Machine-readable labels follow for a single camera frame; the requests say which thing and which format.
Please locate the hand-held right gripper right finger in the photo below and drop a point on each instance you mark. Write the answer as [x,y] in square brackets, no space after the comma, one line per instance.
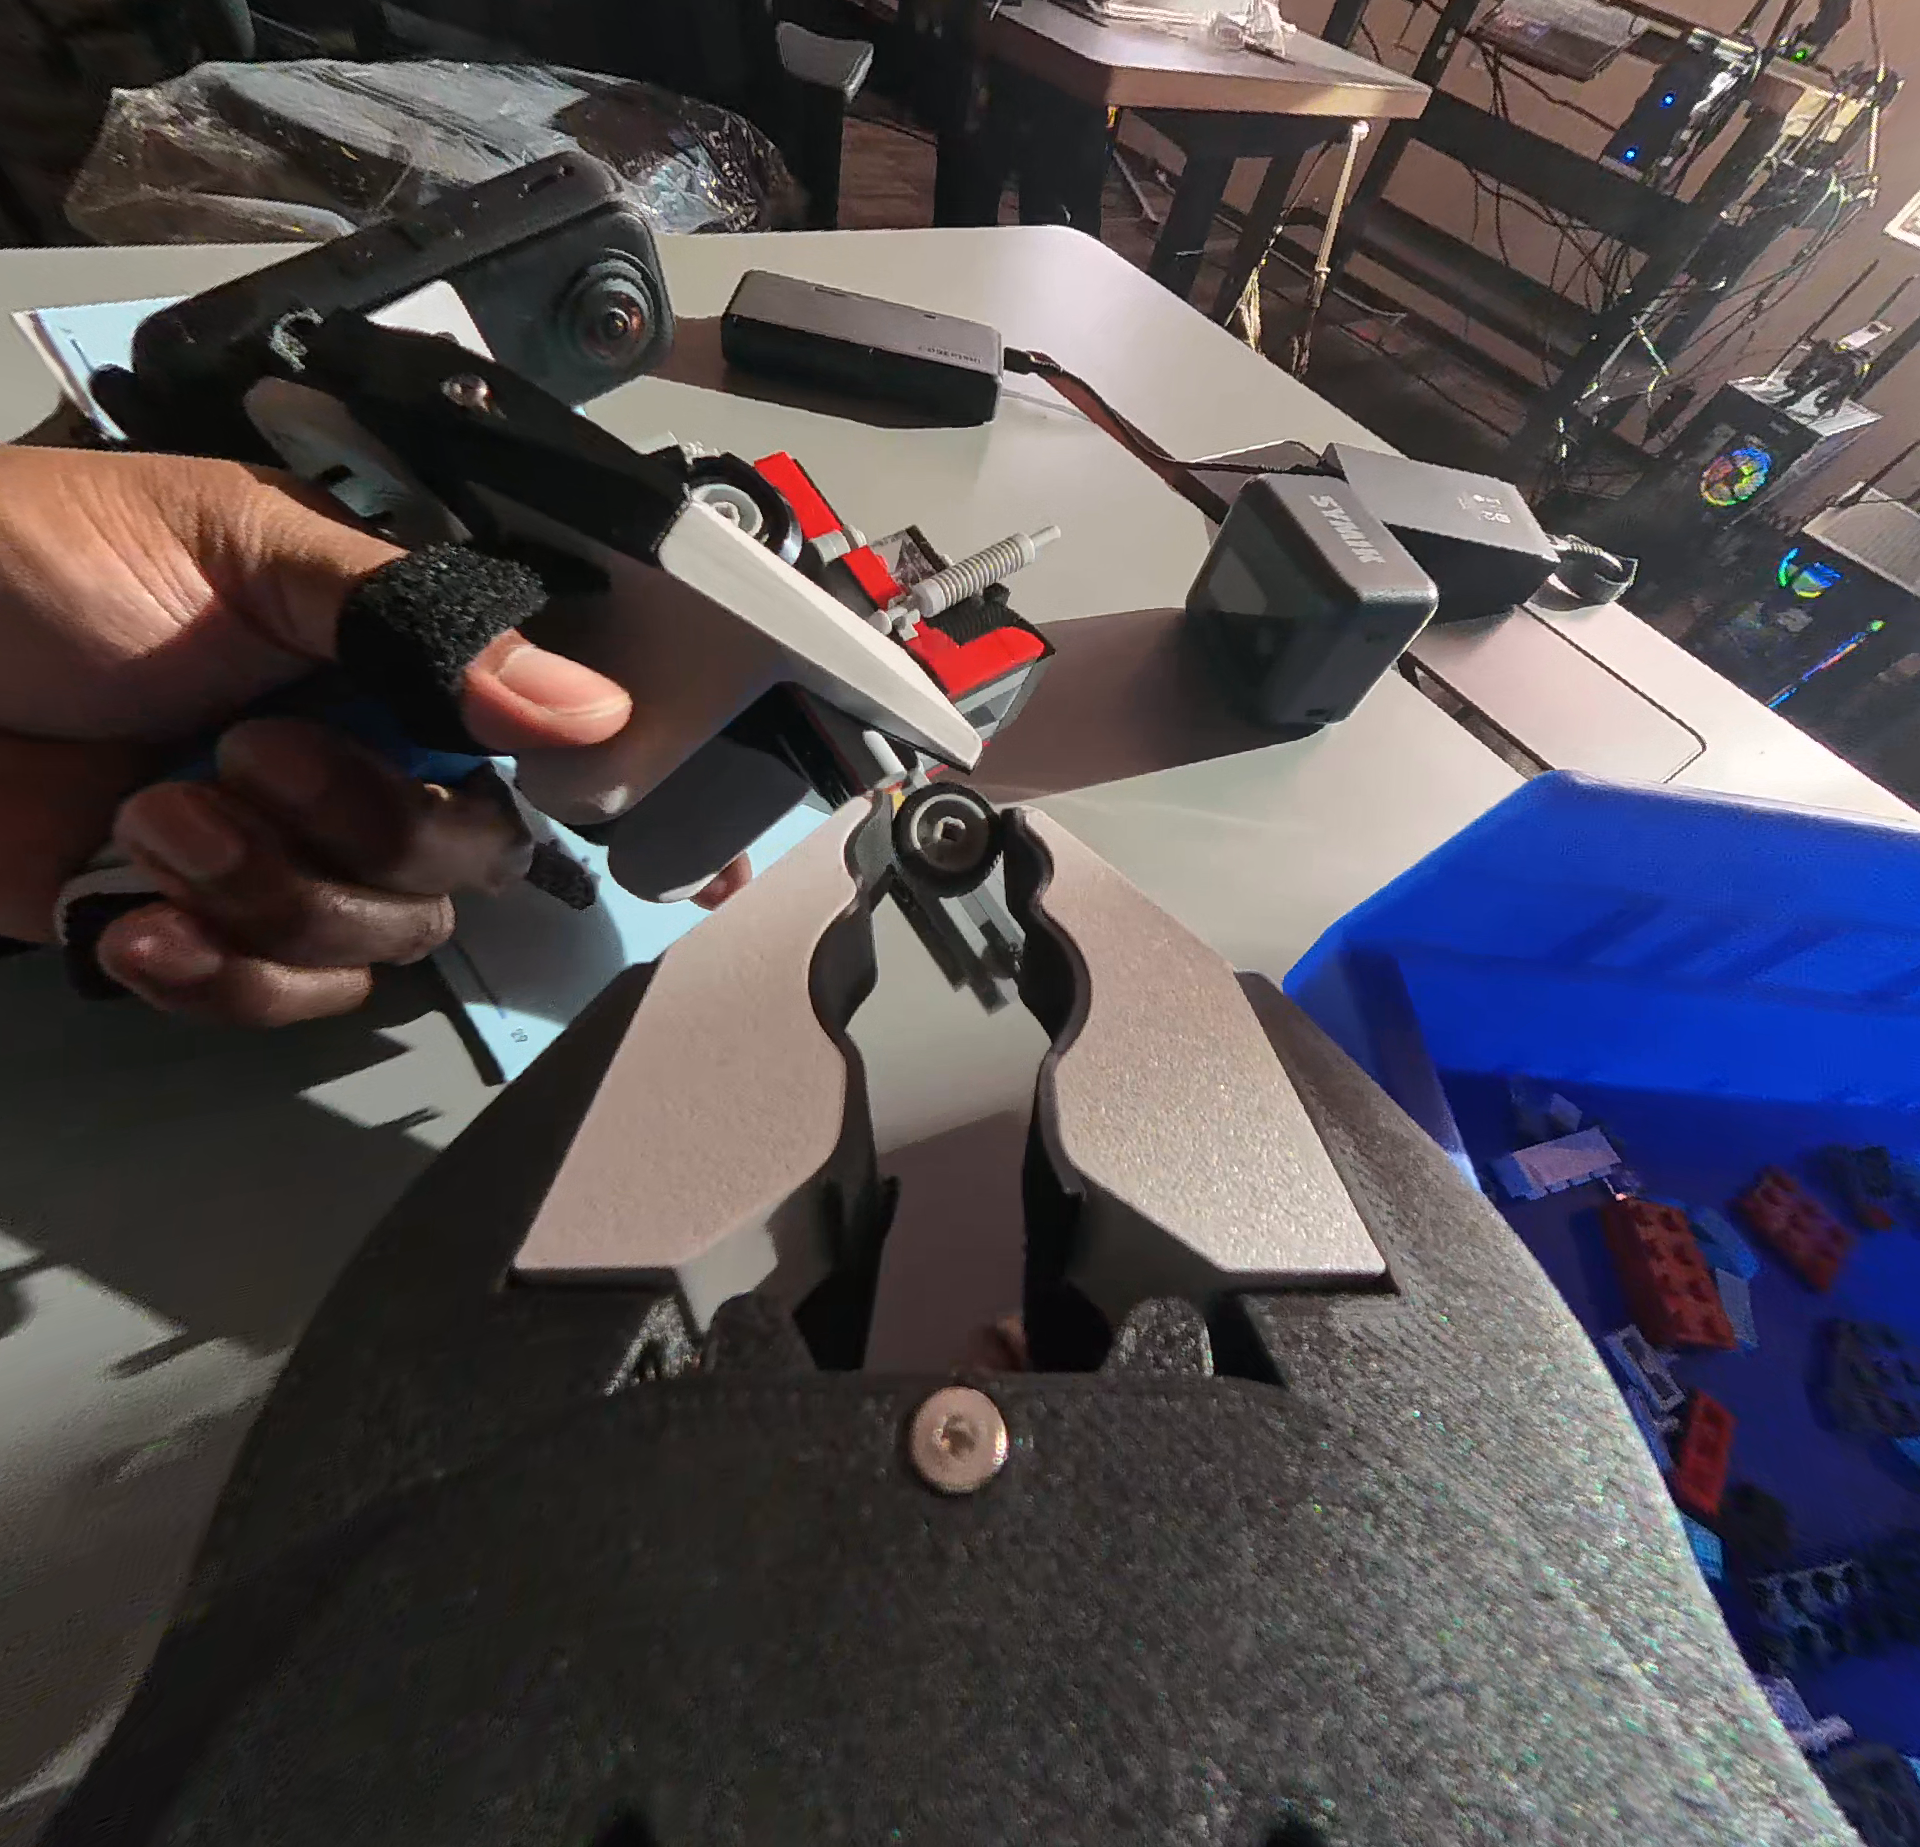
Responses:
[1202,1130]

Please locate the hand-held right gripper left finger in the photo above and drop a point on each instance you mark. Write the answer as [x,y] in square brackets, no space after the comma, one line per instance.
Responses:
[707,1130]

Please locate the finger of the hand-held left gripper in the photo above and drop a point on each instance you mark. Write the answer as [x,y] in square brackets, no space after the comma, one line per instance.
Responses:
[810,623]

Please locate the toy brick truck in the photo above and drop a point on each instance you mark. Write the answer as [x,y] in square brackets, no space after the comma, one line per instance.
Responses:
[978,662]

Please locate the black toy wheel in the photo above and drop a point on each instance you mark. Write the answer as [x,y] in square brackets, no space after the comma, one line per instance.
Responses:
[946,826]

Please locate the blue plastic bin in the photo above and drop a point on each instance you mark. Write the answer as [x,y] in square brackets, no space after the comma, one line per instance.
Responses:
[1575,903]

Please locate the person's left hand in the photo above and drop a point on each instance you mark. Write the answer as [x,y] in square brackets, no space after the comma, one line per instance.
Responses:
[151,571]

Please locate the black power bank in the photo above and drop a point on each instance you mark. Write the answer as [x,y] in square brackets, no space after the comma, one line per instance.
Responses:
[855,347]

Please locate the plastic-wrapped chair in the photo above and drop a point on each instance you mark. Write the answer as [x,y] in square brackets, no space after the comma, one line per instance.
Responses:
[374,122]

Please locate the light blue instruction booklet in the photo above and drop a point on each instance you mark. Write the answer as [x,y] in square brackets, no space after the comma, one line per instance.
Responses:
[66,363]

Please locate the pile of loose toy bricks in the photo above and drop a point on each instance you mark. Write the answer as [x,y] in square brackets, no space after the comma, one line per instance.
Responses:
[1666,1263]

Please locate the black office chair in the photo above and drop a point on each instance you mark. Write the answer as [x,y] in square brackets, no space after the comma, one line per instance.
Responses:
[825,65]

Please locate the grey laptop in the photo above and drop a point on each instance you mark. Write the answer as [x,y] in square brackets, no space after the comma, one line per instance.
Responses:
[1575,710]

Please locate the black power adapter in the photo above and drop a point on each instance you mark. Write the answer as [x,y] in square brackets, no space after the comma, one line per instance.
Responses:
[1457,521]

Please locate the brown side table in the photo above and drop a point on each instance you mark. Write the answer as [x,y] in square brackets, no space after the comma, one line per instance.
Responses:
[1202,65]

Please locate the computer tower with coloured lights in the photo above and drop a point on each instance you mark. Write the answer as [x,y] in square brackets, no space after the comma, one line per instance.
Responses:
[1740,476]

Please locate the black equipment rack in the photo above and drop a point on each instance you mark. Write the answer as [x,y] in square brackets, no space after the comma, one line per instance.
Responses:
[1559,153]

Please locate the black cube camera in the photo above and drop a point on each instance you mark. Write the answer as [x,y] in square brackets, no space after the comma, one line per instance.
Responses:
[1304,602]

